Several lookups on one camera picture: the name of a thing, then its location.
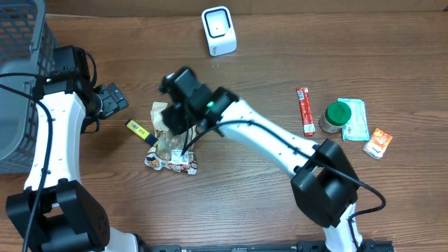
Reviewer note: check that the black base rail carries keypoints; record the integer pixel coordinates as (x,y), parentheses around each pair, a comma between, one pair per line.
(302,246)

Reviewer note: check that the yellow highlighter marker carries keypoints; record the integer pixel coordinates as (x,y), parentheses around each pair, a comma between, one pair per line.
(141,132)

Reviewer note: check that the white barcode scanner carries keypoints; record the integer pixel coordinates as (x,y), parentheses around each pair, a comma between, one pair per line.
(219,31)

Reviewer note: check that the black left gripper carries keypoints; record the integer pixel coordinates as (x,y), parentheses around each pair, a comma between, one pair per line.
(112,101)

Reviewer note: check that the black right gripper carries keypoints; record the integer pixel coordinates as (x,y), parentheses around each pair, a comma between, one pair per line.
(176,120)

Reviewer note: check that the brown snack bag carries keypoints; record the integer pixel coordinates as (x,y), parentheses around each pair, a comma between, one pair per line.
(166,154)

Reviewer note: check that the teal wet wipes pack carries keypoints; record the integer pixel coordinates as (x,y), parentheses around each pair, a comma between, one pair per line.
(356,129)

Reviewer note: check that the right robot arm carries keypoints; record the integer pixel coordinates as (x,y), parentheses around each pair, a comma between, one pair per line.
(323,181)

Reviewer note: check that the orange tissue pack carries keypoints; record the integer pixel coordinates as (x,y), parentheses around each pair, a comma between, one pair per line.
(378,143)

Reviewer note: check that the grey plastic mesh basket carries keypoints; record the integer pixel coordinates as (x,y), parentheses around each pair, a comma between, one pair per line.
(27,45)

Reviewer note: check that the green lid jar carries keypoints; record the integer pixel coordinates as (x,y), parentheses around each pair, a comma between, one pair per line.
(335,117)

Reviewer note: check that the red chocolate bar wrapper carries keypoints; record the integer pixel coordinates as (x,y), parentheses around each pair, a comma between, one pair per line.
(306,112)

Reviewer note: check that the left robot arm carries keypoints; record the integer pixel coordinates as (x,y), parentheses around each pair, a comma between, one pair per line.
(55,212)

